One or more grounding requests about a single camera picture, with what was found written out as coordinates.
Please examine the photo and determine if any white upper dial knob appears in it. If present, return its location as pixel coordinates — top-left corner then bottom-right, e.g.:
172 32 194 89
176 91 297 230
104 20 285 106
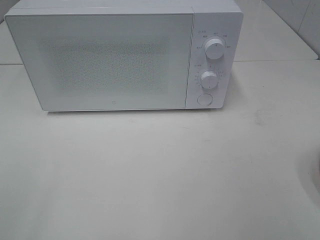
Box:
203 36 226 60

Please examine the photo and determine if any white lower dial knob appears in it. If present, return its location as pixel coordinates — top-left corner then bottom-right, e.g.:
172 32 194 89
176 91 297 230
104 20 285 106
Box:
200 71 219 90

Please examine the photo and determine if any white dial knob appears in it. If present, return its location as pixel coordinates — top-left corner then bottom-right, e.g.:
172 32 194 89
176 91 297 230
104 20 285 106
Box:
200 71 219 90
203 36 226 60

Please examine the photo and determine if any white microwave door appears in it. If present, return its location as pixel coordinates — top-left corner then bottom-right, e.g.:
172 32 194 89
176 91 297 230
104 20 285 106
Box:
6 14 193 112

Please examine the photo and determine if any pink plate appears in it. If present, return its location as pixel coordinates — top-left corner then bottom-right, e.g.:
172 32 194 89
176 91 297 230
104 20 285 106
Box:
309 154 320 194

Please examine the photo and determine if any round white door button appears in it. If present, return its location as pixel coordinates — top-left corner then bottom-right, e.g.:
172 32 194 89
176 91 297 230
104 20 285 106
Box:
197 93 213 106

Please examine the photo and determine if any white microwave oven body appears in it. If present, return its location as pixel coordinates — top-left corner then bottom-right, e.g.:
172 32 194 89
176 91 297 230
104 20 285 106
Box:
4 0 244 111

